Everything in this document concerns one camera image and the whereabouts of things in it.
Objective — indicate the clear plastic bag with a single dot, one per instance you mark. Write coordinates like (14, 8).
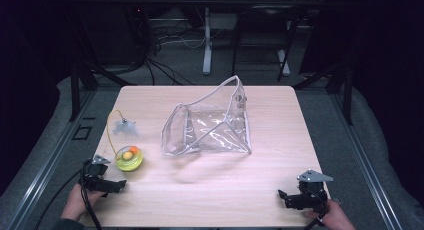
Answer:
(213, 126)

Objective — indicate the person's left hand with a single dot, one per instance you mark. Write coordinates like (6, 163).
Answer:
(76, 203)

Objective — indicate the person's right hand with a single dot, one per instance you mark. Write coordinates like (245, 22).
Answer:
(335, 215)

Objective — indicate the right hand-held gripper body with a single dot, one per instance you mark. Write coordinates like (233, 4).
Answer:
(310, 190)

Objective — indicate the black metal frame stand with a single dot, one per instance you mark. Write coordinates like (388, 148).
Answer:
(83, 80)
(340, 83)

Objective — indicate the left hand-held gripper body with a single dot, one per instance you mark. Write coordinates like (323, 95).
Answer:
(95, 173)

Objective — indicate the yellow-green feather cat toy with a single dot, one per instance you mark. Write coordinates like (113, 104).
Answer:
(128, 158)

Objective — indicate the aluminium floor rail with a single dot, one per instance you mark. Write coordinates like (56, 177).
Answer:
(363, 160)
(46, 163)

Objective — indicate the black chair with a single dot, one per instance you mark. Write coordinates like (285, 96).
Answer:
(265, 26)

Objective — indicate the black computer tower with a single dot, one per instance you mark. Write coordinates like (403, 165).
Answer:
(113, 33)

